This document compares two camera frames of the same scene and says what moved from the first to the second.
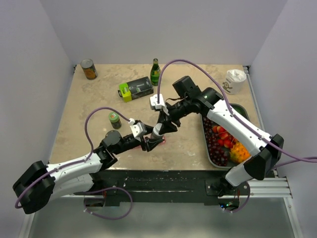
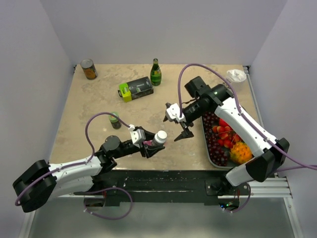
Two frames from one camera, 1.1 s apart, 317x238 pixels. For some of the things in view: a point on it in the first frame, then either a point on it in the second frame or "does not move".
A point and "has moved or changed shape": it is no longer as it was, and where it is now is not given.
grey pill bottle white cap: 155,134 has moved or changed shape
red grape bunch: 218,154 does not move
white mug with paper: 235,82 does not move
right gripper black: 167,126 → 185,134
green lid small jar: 114,118 does not move
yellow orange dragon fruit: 238,152 does not move
